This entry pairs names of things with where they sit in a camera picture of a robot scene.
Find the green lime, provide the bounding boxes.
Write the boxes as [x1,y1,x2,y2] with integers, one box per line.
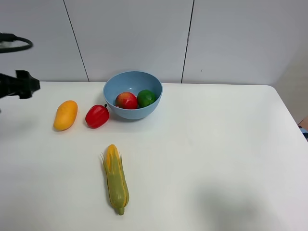
[137,90,156,108]

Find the corn cob with husk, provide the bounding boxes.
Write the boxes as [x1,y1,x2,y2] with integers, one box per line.
[101,144,129,216]

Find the blue plastic bowl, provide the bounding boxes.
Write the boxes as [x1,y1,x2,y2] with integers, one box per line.
[103,71,163,120]

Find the red bell pepper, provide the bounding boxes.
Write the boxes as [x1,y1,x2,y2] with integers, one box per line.
[85,104,110,129]

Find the blue object at table edge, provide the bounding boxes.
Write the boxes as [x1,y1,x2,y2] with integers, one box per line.
[298,126,308,141]

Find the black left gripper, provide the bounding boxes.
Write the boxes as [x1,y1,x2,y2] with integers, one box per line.
[0,70,40,99]

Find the black cable loop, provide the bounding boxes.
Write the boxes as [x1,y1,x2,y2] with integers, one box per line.
[0,32,34,54]

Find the yellow orange mango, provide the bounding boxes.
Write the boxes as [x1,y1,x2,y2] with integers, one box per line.
[53,100,78,131]

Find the red yellow pomegranate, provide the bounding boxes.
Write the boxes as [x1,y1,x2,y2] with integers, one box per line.
[115,92,138,110]

